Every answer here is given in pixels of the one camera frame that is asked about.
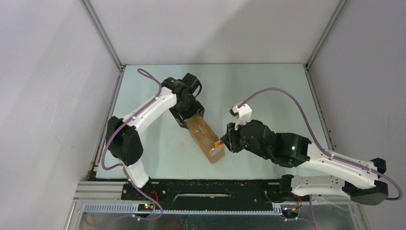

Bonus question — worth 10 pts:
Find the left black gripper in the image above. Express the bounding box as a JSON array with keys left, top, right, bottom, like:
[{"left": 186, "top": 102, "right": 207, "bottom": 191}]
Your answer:
[{"left": 168, "top": 94, "right": 203, "bottom": 128}]

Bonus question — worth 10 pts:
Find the brown cardboard express box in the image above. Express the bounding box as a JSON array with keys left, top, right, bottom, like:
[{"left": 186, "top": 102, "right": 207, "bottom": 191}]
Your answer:
[{"left": 185, "top": 115, "right": 225, "bottom": 164}]

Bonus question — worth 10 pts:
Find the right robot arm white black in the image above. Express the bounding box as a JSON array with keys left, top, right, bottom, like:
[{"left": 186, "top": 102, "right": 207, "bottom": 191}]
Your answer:
[{"left": 220, "top": 120, "right": 389, "bottom": 206}]

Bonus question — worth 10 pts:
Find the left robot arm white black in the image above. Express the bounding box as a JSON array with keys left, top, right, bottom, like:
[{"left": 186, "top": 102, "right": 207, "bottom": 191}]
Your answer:
[{"left": 105, "top": 73, "right": 204, "bottom": 200}]

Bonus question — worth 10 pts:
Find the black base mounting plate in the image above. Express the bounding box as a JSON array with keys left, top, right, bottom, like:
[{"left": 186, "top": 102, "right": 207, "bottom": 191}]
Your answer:
[{"left": 120, "top": 179, "right": 312, "bottom": 210}]

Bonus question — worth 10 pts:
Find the right controller board with leds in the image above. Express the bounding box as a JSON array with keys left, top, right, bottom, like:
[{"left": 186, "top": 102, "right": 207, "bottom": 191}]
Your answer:
[{"left": 282, "top": 207, "right": 300, "bottom": 221}]

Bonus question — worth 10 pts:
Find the controller board with leds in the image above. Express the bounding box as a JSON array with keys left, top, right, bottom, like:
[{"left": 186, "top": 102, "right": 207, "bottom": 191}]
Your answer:
[
  {"left": 137, "top": 203, "right": 155, "bottom": 212},
  {"left": 282, "top": 207, "right": 300, "bottom": 221}
]

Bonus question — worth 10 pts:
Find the left controller board with leds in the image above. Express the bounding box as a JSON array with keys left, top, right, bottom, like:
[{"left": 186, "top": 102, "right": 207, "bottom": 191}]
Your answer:
[{"left": 137, "top": 203, "right": 155, "bottom": 212}]

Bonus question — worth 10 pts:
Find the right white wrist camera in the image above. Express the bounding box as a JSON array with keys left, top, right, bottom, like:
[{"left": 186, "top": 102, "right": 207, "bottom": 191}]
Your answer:
[{"left": 230, "top": 103, "right": 252, "bottom": 130}]

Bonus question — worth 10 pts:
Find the grey slotted cable duct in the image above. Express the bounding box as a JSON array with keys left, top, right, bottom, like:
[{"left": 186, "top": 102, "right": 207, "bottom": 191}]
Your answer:
[{"left": 82, "top": 203, "right": 283, "bottom": 215}]

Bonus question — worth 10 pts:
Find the left aluminium frame post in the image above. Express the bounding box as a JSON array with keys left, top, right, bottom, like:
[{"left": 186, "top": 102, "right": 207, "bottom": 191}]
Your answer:
[{"left": 80, "top": 0, "right": 124, "bottom": 71}]

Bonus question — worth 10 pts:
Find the aluminium frame post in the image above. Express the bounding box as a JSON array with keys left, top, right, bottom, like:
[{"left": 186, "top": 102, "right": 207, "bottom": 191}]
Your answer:
[
  {"left": 304, "top": 0, "right": 349, "bottom": 69},
  {"left": 80, "top": 0, "right": 124, "bottom": 71}
]

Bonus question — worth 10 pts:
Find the right aluminium frame post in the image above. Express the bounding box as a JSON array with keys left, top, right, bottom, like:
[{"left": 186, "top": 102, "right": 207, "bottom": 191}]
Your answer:
[{"left": 304, "top": 0, "right": 349, "bottom": 69}]

